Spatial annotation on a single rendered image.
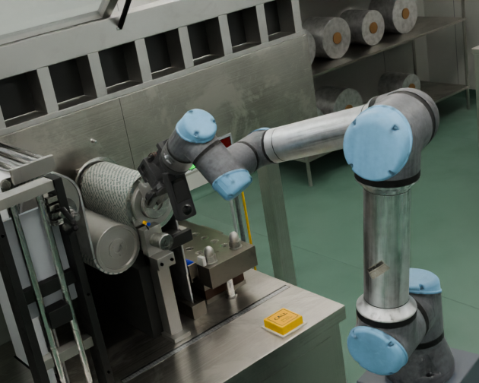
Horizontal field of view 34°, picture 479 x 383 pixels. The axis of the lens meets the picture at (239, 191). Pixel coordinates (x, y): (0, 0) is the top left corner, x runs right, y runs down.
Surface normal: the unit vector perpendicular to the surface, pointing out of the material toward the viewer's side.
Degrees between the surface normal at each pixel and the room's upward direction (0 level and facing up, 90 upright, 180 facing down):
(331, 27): 90
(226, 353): 0
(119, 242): 90
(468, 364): 0
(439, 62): 90
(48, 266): 90
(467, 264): 0
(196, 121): 50
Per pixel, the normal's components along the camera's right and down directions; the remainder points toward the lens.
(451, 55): -0.75, 0.35
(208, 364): -0.16, -0.92
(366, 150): -0.56, 0.26
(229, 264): 0.64, 0.18
